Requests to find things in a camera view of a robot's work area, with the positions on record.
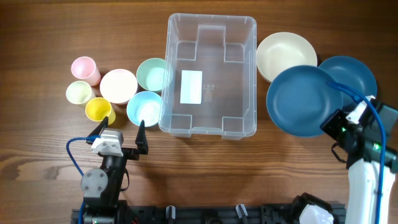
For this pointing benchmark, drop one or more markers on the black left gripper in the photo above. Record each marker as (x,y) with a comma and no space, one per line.
(142,147)

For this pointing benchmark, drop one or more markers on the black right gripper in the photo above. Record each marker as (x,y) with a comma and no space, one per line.
(329,125)

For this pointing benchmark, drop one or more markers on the yellow plastic cup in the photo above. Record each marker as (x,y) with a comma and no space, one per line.
(98,108)

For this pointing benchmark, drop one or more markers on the dark blue large bowl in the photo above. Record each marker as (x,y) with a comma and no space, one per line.
(351,72)
(299,100)

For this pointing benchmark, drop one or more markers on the cream large plastic bowl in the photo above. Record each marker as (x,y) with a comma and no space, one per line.
(283,50)

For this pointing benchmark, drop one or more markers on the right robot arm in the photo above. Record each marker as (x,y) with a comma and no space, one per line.
(371,164)

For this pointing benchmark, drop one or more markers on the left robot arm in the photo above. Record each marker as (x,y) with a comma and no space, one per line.
(101,187)

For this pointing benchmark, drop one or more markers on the light blue plastic bowl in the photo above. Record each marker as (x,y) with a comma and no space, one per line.
(145,106)

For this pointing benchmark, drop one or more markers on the pink plastic bowl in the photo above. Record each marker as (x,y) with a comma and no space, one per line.
(118,86)

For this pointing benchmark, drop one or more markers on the pale green plastic cup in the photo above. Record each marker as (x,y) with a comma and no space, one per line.
(79,93)

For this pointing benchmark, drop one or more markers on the mint green plastic bowl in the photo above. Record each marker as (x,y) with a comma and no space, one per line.
(150,74)

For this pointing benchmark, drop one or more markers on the pink plastic cup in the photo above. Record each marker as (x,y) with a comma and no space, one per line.
(84,68)

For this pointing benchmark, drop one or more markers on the white label in bin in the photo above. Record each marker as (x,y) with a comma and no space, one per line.
(191,87)

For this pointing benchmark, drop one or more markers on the clear plastic storage bin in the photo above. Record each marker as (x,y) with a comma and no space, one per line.
(224,49)

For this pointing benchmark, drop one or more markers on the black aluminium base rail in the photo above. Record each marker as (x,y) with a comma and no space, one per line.
(263,214)

